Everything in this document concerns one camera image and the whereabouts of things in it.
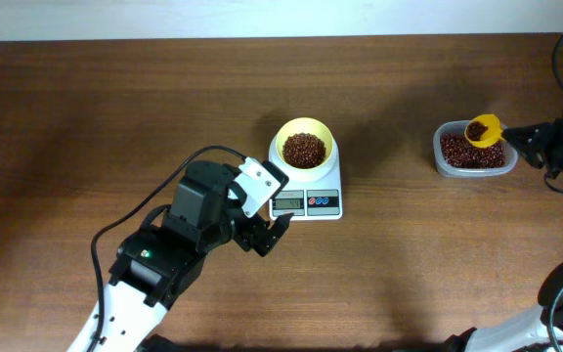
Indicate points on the red beans in container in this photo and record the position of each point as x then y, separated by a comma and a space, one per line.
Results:
459, 153

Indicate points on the clear plastic container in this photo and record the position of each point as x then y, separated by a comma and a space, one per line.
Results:
458, 127

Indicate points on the yellow plastic bowl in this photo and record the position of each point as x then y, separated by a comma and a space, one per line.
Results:
303, 125

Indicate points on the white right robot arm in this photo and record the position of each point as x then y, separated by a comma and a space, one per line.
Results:
541, 327

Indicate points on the yellow measuring scoop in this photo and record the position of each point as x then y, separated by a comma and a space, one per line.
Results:
492, 136

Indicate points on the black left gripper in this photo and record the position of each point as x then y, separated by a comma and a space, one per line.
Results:
249, 239

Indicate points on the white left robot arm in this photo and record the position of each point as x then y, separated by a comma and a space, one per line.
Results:
214, 204

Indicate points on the white digital kitchen scale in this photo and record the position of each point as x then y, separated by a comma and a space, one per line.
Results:
311, 194

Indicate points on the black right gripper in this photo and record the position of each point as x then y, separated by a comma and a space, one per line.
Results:
540, 150

